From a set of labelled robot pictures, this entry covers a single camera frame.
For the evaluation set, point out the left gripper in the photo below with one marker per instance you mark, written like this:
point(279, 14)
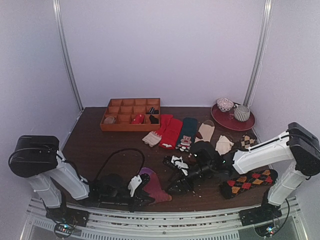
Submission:
point(138, 199)

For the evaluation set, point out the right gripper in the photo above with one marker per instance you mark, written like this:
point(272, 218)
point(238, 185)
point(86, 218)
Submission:
point(182, 176)

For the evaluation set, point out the magenta purple ribbed sock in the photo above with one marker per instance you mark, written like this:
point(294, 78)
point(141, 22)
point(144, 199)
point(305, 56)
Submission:
point(154, 188)

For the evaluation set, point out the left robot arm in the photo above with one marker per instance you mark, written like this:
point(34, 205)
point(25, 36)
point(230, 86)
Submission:
point(39, 160)

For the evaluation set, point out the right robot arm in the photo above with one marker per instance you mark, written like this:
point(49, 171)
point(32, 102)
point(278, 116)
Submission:
point(282, 163)

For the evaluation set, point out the argyle black orange sock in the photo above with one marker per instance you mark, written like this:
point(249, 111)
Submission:
point(243, 183)

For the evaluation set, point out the cream red-trim sock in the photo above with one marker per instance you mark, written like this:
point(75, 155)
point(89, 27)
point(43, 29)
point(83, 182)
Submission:
point(152, 139)

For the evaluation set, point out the green reindeer sock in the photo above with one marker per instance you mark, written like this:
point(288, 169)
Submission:
point(187, 134)

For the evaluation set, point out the red long sock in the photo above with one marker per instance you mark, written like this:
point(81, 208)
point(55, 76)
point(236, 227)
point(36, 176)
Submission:
point(171, 134)

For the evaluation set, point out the cream brown short sock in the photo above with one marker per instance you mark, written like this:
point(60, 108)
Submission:
point(223, 145)

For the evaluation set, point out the cream striped sock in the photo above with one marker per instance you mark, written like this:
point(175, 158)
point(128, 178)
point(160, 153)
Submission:
point(205, 131)

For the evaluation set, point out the black rolled sock in tray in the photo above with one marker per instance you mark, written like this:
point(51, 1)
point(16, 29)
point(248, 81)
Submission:
point(153, 119)

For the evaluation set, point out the red rolled sock in tray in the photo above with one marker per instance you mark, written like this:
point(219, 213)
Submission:
point(138, 119)

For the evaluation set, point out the black striped sock in tray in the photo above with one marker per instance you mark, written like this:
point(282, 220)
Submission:
point(153, 111)

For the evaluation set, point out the red round tray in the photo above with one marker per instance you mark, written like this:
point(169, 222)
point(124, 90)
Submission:
point(227, 120)

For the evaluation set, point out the argyle beige brown sock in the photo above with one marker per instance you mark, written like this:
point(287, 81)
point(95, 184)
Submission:
point(246, 142)

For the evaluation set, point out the beige sock in tray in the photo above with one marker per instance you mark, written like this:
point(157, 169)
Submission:
point(109, 120)

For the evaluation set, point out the wooden divided organizer tray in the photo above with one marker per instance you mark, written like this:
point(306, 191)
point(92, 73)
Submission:
point(125, 109)

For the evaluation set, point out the patterned white red bowl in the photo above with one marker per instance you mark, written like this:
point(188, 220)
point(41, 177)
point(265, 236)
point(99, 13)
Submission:
point(224, 104)

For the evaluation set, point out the striped grey cup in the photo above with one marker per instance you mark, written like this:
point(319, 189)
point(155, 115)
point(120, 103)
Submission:
point(241, 113)

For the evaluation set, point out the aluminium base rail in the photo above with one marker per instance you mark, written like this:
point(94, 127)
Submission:
point(111, 224)

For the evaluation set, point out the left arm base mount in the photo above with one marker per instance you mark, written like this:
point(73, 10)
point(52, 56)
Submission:
point(71, 216)

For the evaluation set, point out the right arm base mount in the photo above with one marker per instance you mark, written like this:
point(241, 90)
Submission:
point(265, 212)

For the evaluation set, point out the right aluminium frame post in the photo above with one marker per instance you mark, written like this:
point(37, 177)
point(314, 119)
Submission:
point(261, 48)

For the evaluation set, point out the aluminium frame post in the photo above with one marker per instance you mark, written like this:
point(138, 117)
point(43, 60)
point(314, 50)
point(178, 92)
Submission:
point(65, 53)
point(261, 48)

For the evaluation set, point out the left aluminium frame post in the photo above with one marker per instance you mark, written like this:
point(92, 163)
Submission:
point(65, 53)

